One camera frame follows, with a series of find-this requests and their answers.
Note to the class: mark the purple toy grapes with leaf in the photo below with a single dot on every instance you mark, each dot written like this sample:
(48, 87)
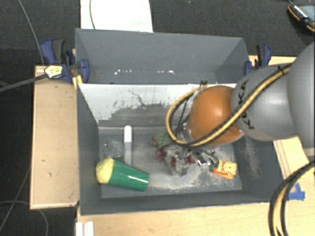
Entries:
(163, 139)

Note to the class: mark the clear glass jar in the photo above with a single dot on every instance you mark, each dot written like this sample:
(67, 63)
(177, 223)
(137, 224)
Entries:
(113, 149)

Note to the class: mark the yellow ball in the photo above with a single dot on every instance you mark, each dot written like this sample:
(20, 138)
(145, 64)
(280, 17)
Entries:
(103, 171)

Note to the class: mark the white plastic tube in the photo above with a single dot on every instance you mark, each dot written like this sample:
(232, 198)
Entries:
(127, 144)

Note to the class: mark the green plastic cup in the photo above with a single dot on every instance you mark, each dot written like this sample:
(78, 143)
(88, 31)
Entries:
(130, 177)

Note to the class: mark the grey metal bin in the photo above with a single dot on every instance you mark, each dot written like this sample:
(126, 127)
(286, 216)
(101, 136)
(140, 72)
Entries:
(152, 55)

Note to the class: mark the pale wood flat board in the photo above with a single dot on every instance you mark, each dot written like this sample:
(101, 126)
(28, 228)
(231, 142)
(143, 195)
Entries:
(55, 141)

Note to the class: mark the orange toy clock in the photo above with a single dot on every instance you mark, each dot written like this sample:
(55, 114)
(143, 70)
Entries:
(227, 168)

